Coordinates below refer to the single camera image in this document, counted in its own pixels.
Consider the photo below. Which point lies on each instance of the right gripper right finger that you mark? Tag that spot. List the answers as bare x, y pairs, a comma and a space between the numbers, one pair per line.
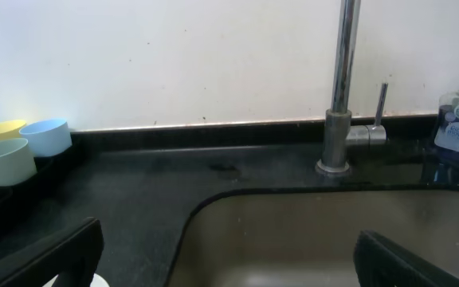
389, 267

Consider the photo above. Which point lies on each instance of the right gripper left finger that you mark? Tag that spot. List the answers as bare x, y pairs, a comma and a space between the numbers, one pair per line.
54, 259

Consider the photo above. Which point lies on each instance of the white cup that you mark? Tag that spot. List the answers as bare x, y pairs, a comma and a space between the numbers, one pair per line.
102, 282

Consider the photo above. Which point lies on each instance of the steel sink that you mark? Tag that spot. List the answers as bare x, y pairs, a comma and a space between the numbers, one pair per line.
293, 239

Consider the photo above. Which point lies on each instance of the green cup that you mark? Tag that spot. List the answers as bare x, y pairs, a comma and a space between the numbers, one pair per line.
4, 163

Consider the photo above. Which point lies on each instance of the blue cup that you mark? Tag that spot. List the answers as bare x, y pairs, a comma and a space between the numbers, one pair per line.
48, 137

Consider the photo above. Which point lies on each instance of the yellow cup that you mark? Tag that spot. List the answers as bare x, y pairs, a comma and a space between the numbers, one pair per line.
0, 129

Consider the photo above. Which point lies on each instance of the blue soap bottle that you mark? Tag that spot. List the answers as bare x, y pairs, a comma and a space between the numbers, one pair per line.
458, 131

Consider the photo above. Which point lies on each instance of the steel tap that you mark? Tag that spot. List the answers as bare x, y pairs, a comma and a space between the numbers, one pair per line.
341, 79

